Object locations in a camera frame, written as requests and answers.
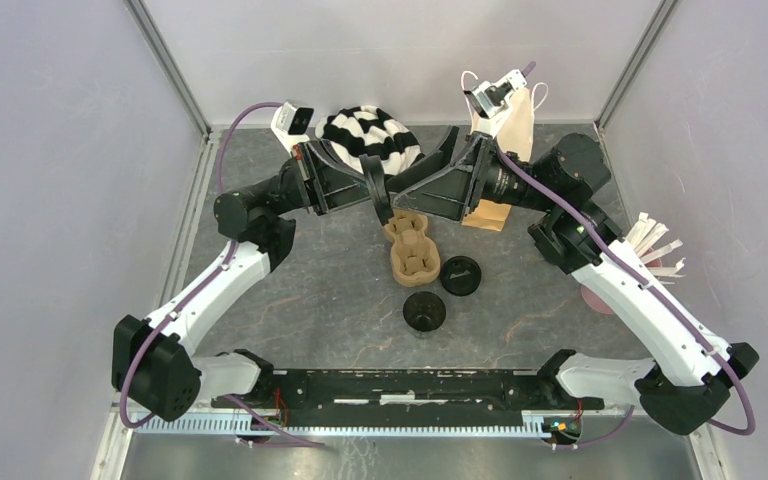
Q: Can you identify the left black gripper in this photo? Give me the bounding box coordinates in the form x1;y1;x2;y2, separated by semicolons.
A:
258;140;387;217

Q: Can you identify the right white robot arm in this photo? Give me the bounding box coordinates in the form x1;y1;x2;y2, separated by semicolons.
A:
387;131;759;436

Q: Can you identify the brown cardboard cup carrier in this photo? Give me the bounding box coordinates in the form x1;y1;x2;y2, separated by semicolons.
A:
383;210;441;287

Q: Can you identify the right aluminium frame post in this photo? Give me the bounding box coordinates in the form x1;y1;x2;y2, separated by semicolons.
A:
594;0;680;135

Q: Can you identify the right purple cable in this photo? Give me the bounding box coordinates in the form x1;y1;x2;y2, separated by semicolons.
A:
496;60;756;437

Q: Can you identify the white wrapped straws bundle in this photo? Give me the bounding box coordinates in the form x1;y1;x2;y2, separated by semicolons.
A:
624;212;686;284

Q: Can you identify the black coffee cup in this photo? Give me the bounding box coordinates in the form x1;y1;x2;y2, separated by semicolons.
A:
402;291;447;334

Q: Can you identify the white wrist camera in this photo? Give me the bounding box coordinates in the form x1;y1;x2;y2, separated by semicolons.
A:
462;69;532;137
270;102;314;153

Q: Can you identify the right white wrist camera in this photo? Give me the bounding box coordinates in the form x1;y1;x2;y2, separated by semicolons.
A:
462;69;532;137

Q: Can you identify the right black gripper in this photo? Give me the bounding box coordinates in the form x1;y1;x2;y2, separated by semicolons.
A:
385;125;559;223

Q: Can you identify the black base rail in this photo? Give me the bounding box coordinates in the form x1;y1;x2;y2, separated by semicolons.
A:
238;368;605;428

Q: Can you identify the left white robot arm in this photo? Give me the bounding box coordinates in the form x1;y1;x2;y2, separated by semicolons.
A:
111;141;392;428

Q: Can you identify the aluminium frame post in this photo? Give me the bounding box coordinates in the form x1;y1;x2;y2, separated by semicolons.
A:
124;0;212;137
594;0;680;135

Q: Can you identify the pink straw holder cup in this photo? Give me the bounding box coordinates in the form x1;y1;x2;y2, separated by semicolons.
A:
580;259;662;315

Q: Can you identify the left aluminium frame post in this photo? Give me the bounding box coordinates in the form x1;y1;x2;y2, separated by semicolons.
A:
124;0;212;137

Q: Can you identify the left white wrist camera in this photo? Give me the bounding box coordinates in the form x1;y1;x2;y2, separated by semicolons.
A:
270;102;314;153

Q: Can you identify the brown paper bag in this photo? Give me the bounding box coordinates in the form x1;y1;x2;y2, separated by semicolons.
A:
457;70;550;232

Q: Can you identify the black white striped cloth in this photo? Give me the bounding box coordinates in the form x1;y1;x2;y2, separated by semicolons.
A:
315;105;424;176

